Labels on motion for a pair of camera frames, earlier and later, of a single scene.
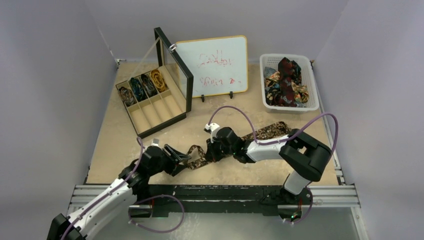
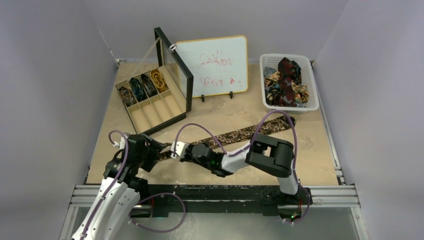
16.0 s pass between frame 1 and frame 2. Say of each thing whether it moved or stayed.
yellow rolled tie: stayed
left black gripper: moved
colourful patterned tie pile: stayed
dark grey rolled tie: stayed
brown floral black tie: moved
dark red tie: stayed
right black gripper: moved
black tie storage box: stayed
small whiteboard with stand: stayed
